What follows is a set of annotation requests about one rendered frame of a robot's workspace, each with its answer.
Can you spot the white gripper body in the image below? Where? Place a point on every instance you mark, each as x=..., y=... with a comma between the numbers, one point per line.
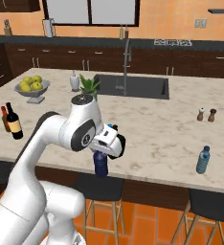
x=115, y=147

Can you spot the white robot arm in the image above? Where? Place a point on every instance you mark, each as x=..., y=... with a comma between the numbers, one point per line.
x=27, y=191

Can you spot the dark blue bottle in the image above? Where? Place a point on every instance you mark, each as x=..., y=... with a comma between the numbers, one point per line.
x=100, y=166

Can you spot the brown island base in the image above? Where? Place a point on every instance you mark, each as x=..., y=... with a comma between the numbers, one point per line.
x=155, y=194

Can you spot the dark grey sink basin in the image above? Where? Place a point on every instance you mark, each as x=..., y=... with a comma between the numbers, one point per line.
x=142, y=86

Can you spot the green potted plant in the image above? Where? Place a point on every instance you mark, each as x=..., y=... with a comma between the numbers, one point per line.
x=89, y=85

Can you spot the grey metal tap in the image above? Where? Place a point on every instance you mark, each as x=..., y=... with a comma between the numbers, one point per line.
x=125, y=73

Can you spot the white soap dispenser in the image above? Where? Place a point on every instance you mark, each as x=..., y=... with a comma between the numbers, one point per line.
x=74, y=82

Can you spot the clear blue plastic water bottle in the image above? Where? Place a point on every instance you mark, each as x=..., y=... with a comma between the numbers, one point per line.
x=203, y=161

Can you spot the brown shaker white cap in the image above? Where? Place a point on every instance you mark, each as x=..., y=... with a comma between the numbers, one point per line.
x=200, y=115

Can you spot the yellow green apple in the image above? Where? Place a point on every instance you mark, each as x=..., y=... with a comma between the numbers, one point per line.
x=28, y=80
x=25, y=87
x=37, y=86
x=37, y=78

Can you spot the brown shaker dark cap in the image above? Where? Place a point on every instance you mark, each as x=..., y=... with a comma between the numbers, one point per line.
x=212, y=116

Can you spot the dark wine bottle tan label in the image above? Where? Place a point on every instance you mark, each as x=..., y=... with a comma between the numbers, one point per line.
x=15, y=126

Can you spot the brown bottle red cap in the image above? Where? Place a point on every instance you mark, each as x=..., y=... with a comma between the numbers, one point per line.
x=4, y=121

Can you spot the pale yellow bottle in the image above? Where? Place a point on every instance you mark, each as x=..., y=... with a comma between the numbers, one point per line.
x=121, y=32

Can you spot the brown slim bottle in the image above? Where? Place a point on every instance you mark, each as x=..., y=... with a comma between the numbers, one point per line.
x=126, y=32

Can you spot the white kettle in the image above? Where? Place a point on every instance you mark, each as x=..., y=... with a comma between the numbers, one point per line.
x=49, y=28

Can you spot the black framed window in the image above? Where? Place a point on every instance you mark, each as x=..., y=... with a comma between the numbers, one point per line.
x=90, y=12

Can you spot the wooden knife block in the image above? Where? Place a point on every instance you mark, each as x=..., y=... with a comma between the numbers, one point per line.
x=8, y=29

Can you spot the grey pedestal fruit bowl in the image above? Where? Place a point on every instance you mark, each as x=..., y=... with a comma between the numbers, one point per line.
x=35, y=94

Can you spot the grey wall socket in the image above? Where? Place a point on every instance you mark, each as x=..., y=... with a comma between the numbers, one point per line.
x=200, y=23

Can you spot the dark wall shelf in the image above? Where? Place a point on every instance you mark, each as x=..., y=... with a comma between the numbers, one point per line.
x=221, y=11

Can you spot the dark brown wall cupboard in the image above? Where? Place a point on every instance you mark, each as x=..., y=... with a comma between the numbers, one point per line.
x=15, y=4

